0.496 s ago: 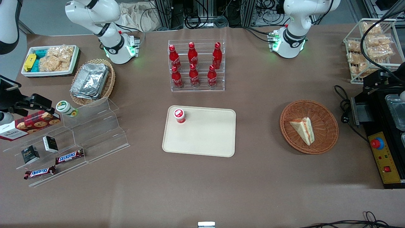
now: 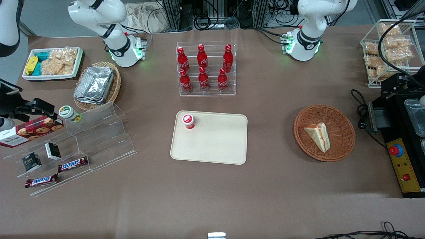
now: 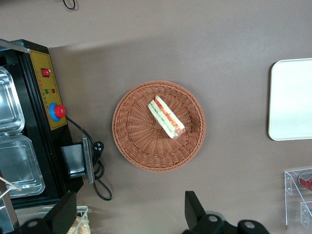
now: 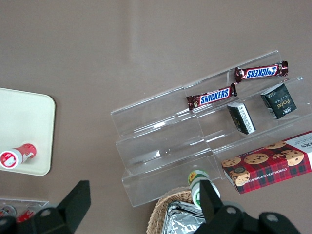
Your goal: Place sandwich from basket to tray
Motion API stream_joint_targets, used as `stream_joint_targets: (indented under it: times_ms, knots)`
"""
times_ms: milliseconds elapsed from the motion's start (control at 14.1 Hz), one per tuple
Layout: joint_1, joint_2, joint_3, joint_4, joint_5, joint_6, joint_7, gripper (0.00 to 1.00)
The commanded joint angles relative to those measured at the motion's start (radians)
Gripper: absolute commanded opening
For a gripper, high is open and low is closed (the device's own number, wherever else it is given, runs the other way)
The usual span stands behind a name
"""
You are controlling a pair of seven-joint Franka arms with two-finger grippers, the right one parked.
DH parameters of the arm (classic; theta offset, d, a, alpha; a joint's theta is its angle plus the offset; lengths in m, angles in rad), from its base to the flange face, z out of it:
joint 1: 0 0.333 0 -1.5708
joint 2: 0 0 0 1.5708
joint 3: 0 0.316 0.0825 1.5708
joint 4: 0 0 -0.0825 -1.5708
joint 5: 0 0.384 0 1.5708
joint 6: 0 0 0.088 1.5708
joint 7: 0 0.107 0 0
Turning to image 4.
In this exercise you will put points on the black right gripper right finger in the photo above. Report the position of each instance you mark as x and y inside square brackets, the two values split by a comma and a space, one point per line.
[210, 202]

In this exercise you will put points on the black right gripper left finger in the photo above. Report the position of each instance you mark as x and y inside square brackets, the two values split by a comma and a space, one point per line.
[70, 209]

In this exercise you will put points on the light wicker basket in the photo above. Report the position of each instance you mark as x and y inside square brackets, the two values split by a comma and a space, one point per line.
[158, 209]

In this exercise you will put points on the cream plastic tray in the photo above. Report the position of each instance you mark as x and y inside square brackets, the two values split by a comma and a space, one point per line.
[24, 117]

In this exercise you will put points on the green white sunflower bottle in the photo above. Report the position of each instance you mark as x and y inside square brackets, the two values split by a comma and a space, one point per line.
[197, 176]

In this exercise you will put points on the aluminium foil container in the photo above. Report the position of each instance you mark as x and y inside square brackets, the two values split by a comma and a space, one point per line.
[180, 221]

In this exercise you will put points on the clear acrylic bottle rack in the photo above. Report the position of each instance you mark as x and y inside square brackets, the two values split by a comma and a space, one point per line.
[24, 202]

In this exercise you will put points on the red tartan cookie box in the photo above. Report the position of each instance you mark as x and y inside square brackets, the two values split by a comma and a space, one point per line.
[263, 168]

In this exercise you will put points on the clear acrylic stepped shelf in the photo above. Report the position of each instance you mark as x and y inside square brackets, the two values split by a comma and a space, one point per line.
[219, 136]
[158, 146]

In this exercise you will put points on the red cup with white lid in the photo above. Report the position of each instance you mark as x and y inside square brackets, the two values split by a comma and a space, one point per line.
[24, 152]

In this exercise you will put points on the black box with white side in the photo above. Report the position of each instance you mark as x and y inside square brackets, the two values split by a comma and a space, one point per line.
[241, 117]

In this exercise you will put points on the Snickers bar brown wrapper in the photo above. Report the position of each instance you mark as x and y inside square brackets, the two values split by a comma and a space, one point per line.
[214, 96]
[260, 72]

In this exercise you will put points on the black Foce box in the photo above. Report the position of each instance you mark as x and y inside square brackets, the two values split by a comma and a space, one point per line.
[280, 102]

